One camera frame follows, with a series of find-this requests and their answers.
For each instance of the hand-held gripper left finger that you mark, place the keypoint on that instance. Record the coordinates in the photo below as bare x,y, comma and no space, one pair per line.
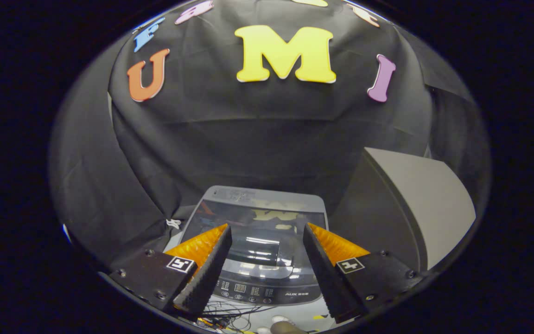
206,278

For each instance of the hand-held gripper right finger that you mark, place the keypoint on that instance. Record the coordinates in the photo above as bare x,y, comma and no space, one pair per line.
327,278

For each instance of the beige cabinet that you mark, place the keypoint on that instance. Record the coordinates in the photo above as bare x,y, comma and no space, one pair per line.
424,199

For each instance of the grey washing machine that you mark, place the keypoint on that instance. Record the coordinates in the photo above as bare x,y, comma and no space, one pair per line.
267,192

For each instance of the black backdrop cloth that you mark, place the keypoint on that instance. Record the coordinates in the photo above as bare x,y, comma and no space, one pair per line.
271,139

